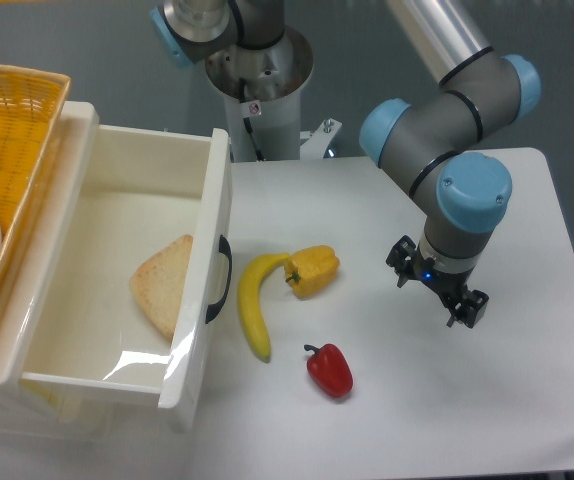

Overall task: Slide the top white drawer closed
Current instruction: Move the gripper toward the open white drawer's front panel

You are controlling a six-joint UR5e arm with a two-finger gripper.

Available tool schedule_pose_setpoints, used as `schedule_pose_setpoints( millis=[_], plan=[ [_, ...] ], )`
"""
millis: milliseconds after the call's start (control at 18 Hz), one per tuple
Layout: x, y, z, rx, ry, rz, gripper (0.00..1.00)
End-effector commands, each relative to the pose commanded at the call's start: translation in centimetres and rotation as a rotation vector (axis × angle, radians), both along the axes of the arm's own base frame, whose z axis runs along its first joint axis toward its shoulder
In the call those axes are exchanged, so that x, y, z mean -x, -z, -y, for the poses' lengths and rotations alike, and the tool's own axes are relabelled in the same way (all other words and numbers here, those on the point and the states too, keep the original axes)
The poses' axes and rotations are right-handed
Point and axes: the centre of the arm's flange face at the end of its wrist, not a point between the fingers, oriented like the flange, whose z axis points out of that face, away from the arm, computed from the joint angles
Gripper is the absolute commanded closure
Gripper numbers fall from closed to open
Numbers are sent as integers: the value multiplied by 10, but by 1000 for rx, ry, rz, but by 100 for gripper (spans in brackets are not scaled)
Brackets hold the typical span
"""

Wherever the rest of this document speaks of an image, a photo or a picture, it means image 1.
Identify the yellow bell pepper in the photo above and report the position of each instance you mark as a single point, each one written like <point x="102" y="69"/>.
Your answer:
<point x="310" y="270"/>

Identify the bread slice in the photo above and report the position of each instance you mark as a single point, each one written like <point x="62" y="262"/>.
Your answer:
<point x="157" y="285"/>

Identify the yellow banana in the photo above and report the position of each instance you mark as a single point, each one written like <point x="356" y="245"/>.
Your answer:
<point x="249" y="305"/>

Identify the black drawer handle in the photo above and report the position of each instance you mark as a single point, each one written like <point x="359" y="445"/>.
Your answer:
<point x="223" y="279"/>

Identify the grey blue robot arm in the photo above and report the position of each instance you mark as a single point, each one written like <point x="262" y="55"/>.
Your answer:
<point x="427" y="151"/>

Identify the white top drawer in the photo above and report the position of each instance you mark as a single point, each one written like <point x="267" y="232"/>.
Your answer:
<point x="141" y="191"/>

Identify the white drawer cabinet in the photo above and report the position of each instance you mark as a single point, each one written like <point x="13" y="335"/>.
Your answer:
<point x="33" y="407"/>

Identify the red bell pepper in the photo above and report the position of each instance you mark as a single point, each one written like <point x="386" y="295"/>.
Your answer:
<point x="328" y="368"/>

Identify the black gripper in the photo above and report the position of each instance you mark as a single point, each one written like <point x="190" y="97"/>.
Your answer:
<point x="447" y="277"/>

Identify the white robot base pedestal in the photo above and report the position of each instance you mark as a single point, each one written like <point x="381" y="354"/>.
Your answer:
<point x="261" y="90"/>

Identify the metal mounting bracket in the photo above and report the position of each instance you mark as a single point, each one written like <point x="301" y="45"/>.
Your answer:
<point x="319" y="144"/>

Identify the yellow wicker basket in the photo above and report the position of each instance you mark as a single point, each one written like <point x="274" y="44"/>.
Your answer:
<point x="30" y="105"/>

